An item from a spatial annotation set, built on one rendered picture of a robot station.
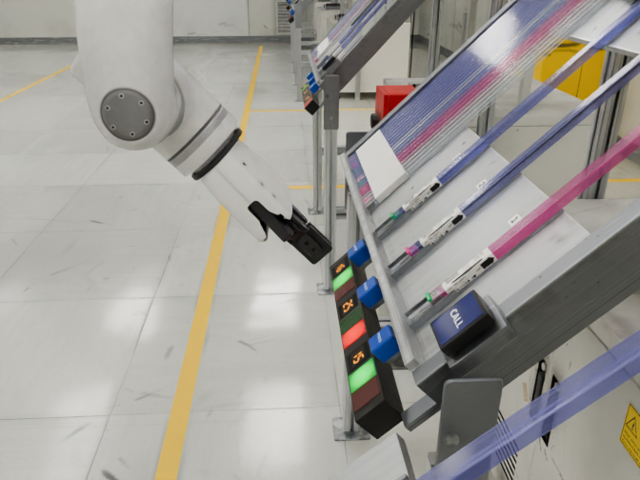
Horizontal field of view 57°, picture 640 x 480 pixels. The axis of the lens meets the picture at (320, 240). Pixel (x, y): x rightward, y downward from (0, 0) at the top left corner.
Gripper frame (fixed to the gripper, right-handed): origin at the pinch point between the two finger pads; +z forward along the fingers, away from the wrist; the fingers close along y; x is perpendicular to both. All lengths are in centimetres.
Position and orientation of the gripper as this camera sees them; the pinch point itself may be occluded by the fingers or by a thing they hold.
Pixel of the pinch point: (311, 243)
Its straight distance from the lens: 69.8
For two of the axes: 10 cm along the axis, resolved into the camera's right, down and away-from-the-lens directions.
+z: 6.8, 6.5, 3.5
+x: 7.3, -6.4, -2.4
